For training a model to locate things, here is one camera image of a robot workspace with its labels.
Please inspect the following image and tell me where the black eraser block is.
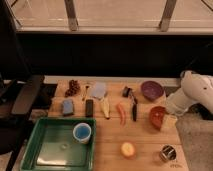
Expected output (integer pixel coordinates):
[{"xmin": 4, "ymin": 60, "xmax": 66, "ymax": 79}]
[{"xmin": 85, "ymin": 99, "xmax": 94, "ymax": 117}]

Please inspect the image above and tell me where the blue plastic cup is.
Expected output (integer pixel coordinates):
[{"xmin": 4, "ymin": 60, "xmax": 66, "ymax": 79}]
[{"xmin": 73, "ymin": 123, "xmax": 92, "ymax": 144}]

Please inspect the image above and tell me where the blue sponge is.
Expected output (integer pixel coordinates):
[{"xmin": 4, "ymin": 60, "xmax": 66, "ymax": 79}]
[{"xmin": 62, "ymin": 100, "xmax": 74, "ymax": 115}]

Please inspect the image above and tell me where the yellow banana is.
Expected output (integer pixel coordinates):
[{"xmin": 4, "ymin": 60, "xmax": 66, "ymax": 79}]
[{"xmin": 100, "ymin": 97, "xmax": 110, "ymax": 119}]

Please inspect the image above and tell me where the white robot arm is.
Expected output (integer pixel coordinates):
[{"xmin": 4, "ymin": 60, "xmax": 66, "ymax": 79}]
[{"xmin": 165, "ymin": 70, "xmax": 213, "ymax": 116}]

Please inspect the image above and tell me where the small black clip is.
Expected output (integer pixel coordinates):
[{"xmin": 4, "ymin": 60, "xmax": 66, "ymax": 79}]
[{"xmin": 122, "ymin": 86, "xmax": 130, "ymax": 97}]

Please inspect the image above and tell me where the red chili pepper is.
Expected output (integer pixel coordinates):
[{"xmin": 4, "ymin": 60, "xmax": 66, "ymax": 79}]
[{"xmin": 116, "ymin": 103, "xmax": 126, "ymax": 125}]

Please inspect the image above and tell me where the black office chair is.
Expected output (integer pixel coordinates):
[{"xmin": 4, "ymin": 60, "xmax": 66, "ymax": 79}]
[{"xmin": 0, "ymin": 0, "xmax": 44, "ymax": 171}]

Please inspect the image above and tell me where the small wooden spoon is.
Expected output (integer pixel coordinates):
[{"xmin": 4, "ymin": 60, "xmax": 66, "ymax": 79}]
[{"xmin": 82, "ymin": 85, "xmax": 90, "ymax": 101}]

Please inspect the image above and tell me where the light blue cloth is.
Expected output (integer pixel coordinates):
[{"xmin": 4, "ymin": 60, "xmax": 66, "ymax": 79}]
[{"xmin": 91, "ymin": 82, "xmax": 106, "ymax": 99}]

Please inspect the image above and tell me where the purple bowl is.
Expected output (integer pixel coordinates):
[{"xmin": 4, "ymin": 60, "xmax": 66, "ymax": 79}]
[{"xmin": 141, "ymin": 81, "xmax": 164, "ymax": 101}]

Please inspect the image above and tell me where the green plastic tray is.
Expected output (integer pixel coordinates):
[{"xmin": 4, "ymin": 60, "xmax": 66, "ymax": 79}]
[{"xmin": 20, "ymin": 118, "xmax": 96, "ymax": 171}]

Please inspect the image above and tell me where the orange fruit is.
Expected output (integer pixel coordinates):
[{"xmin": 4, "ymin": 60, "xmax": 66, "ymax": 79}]
[{"xmin": 121, "ymin": 142, "xmax": 135, "ymax": 158}]

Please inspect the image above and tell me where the bunch of dark grapes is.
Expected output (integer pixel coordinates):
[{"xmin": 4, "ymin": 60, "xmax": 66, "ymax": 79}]
[{"xmin": 65, "ymin": 80, "xmax": 80, "ymax": 97}]

